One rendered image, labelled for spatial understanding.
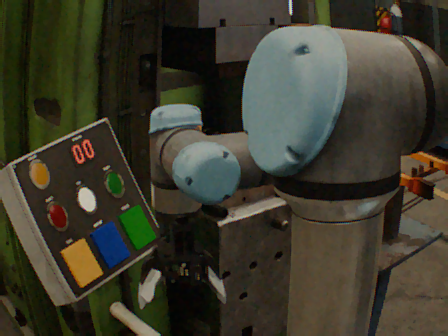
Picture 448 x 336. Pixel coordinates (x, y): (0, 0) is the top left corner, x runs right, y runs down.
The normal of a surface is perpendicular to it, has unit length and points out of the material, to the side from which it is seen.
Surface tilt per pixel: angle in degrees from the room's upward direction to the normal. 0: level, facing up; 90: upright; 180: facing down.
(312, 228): 87
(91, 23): 90
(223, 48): 90
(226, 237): 90
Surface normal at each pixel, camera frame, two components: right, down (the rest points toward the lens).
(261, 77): -0.93, -0.01
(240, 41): 0.62, 0.25
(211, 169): 0.37, 0.29
